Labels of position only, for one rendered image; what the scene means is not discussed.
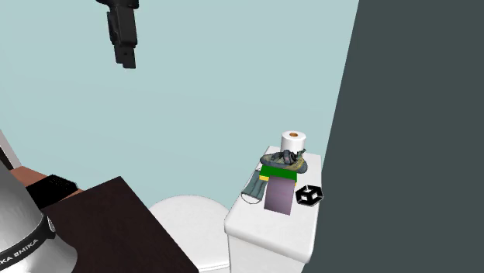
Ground grey face mask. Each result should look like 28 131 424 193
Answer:
240 171 271 206

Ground white toilet paper roll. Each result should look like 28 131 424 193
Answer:
280 130 307 154

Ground black box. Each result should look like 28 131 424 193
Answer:
25 174 79 209

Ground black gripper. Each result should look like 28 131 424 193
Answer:
95 0 140 70

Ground green and purple box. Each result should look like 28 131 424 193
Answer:
258 164 298 216

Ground black and white hexagonal object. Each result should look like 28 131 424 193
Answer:
295 185 324 207

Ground grey green worn shoe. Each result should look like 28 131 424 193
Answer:
259 148 309 175

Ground dark brown robot stand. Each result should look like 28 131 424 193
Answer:
40 175 200 273

